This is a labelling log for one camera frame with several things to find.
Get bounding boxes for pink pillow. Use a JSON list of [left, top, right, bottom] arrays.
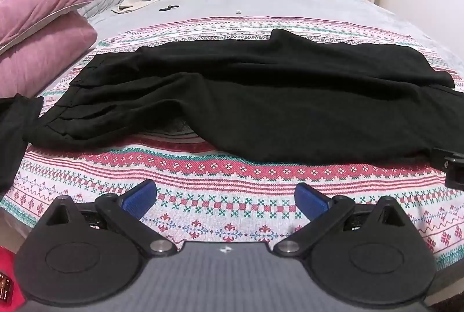
[[0, 0, 95, 55], [0, 11, 98, 98]]

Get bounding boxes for patterned red and white blanket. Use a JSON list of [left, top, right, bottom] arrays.
[[0, 16, 464, 271]]

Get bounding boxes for red cloth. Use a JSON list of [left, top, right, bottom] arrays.
[[0, 247, 23, 312]]

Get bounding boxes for grey bed sheet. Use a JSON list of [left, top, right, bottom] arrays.
[[34, 0, 464, 95]]

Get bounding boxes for dark cloth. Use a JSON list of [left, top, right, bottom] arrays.
[[0, 93, 45, 194]]

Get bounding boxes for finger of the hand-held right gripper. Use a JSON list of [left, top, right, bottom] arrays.
[[432, 148, 464, 189]]

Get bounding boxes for beige cloth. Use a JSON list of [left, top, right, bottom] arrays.
[[110, 0, 149, 14]]

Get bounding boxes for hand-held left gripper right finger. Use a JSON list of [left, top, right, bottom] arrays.
[[273, 182, 412, 257]]

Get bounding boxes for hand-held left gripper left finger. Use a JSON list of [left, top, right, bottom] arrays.
[[46, 179, 178, 258]]

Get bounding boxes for black pants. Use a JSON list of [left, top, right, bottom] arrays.
[[27, 28, 455, 165]]

